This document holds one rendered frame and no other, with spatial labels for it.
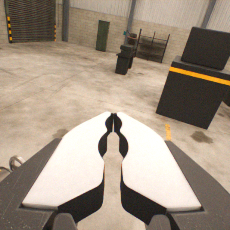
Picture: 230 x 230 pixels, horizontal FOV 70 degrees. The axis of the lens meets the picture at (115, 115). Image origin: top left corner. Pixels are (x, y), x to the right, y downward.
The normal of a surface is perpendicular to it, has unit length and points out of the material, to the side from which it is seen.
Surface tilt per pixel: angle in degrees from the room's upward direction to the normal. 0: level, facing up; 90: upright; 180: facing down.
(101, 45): 90
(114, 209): 0
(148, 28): 90
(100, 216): 0
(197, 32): 90
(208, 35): 90
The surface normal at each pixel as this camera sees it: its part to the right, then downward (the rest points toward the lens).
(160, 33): -0.23, 0.42
